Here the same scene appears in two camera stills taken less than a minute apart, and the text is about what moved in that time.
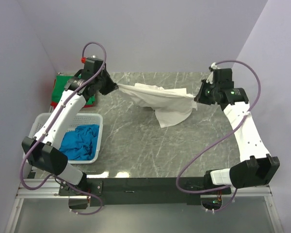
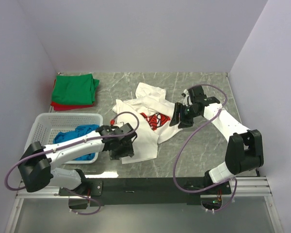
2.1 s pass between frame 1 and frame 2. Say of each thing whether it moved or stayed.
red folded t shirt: stayed
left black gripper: moved
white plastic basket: stayed
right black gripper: moved
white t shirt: moved
